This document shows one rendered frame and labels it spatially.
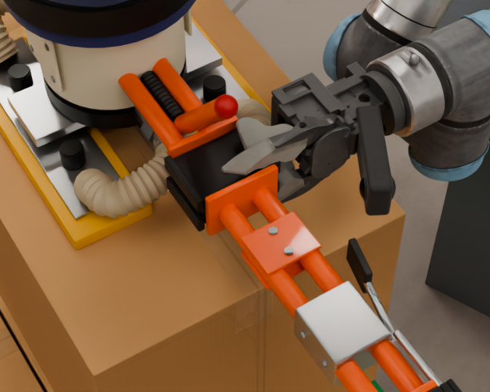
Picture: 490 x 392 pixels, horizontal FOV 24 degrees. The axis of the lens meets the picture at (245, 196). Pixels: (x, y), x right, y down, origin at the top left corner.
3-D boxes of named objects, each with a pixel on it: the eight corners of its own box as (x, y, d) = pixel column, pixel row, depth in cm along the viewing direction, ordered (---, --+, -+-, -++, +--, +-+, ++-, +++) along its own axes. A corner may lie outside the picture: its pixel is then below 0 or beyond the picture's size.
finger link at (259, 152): (198, 141, 115) (271, 122, 119) (229, 180, 112) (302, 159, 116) (204, 118, 112) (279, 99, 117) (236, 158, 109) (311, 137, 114)
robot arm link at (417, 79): (438, 138, 125) (450, 78, 117) (402, 155, 124) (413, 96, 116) (390, 86, 130) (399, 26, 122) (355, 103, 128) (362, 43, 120)
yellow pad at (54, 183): (-44, 64, 144) (-53, 36, 140) (27, 34, 147) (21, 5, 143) (75, 253, 126) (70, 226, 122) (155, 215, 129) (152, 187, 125)
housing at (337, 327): (289, 334, 108) (291, 309, 105) (348, 302, 110) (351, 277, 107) (330, 390, 105) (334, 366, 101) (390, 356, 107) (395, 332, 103)
